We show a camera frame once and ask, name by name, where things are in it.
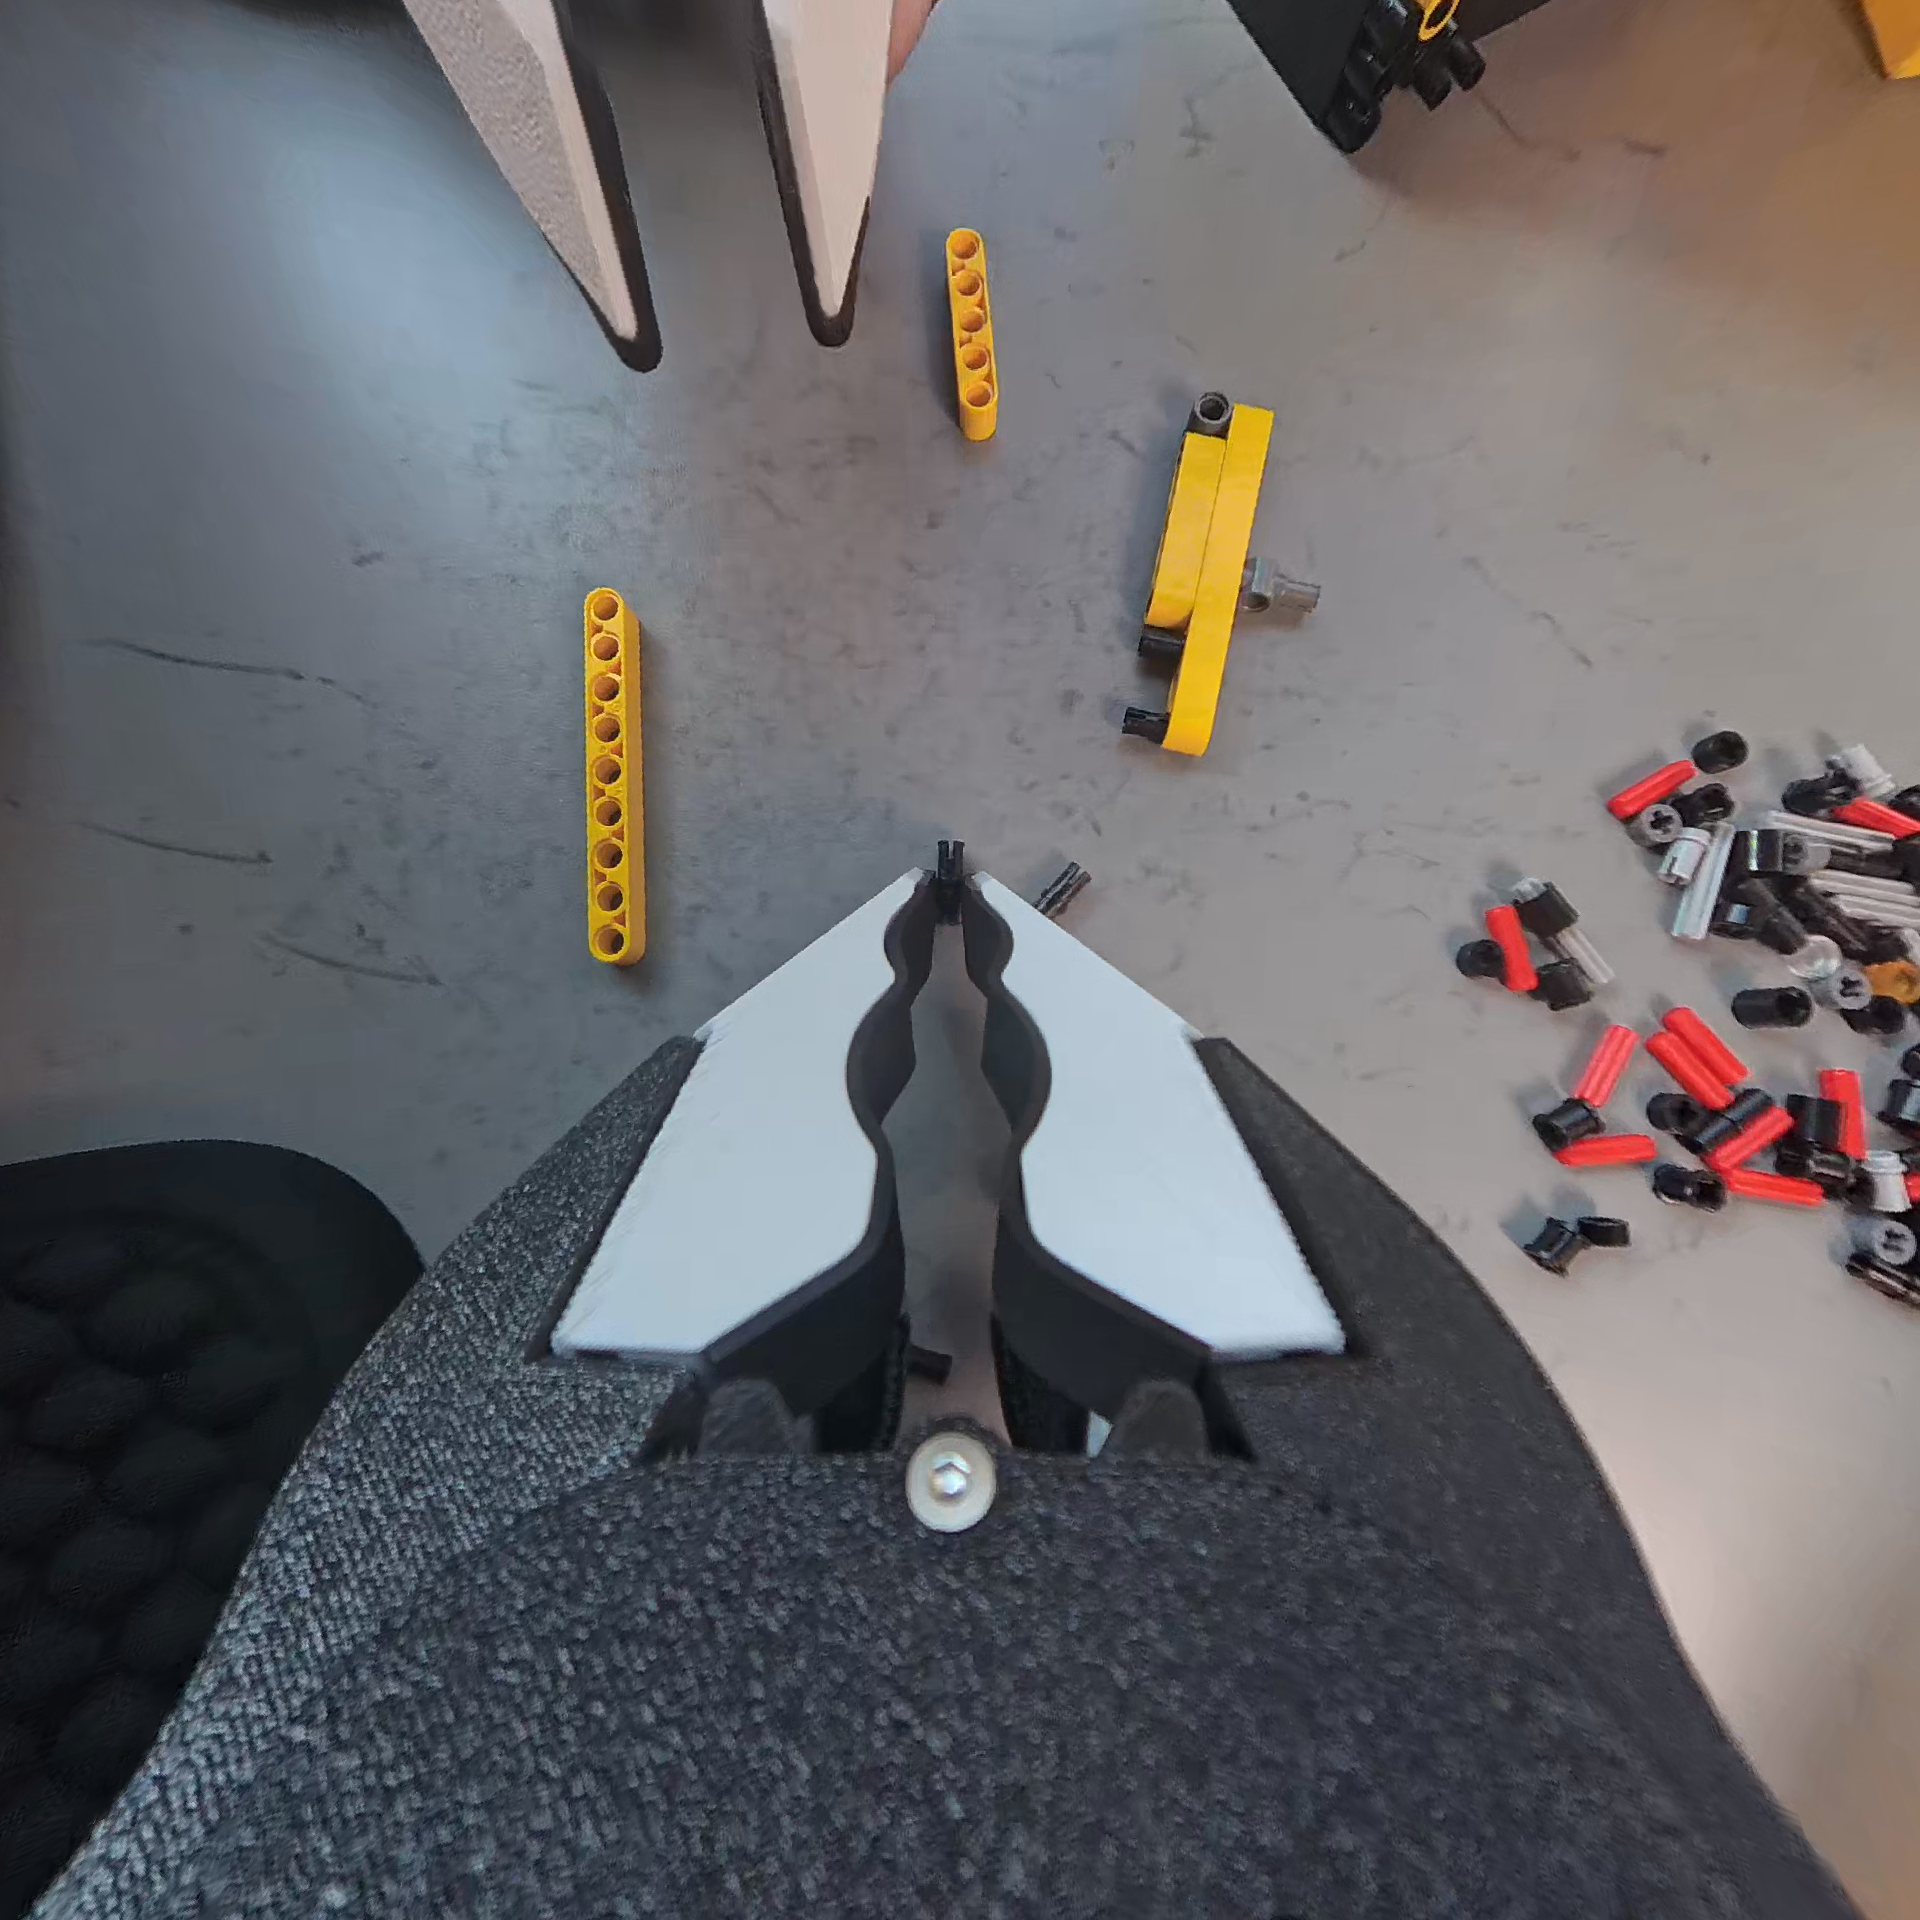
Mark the pile of small lego pieces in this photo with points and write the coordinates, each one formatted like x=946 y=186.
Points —
x=1695 y=1064

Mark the short yellow lego beam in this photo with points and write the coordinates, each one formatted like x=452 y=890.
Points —
x=1185 y=525
x=971 y=333

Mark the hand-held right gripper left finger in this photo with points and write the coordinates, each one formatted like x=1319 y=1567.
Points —
x=721 y=1199

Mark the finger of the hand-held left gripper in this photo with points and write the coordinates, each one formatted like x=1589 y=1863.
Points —
x=832 y=121
x=525 y=121

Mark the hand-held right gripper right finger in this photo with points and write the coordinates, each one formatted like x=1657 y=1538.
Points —
x=1170 y=1199

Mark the long yellow lego beam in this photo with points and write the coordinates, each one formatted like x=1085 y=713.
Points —
x=613 y=771
x=1222 y=629

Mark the yellow black lego vehicle model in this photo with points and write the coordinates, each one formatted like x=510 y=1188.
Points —
x=1350 y=60

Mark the yellow plastic bin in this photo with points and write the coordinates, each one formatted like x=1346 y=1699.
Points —
x=1898 y=29

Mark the black quilted cushion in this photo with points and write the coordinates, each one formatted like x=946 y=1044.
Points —
x=150 y=1424

